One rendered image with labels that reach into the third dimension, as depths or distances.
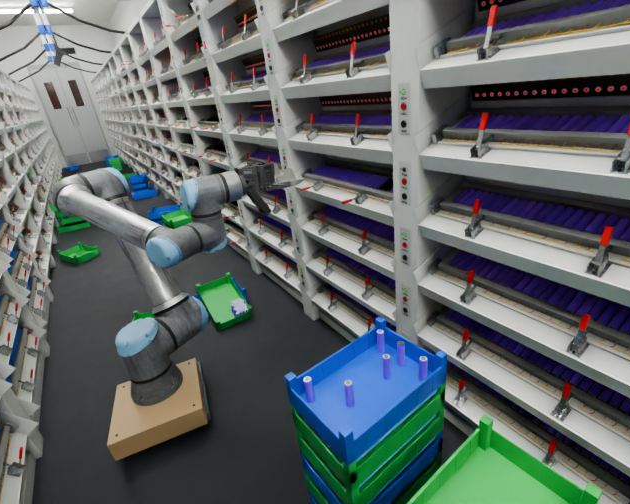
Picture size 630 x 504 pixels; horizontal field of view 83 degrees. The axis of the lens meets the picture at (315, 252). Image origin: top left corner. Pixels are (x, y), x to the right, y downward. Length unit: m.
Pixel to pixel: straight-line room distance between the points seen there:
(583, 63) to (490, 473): 0.76
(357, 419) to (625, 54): 0.78
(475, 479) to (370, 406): 0.23
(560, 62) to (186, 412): 1.40
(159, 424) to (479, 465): 1.01
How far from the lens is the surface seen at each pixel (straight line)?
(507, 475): 0.89
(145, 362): 1.45
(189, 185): 1.07
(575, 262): 0.89
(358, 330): 1.58
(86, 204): 1.33
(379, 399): 0.85
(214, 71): 2.18
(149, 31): 3.57
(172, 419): 1.44
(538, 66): 0.83
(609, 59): 0.78
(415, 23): 0.99
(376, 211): 1.17
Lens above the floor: 1.12
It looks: 25 degrees down
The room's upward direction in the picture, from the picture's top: 7 degrees counter-clockwise
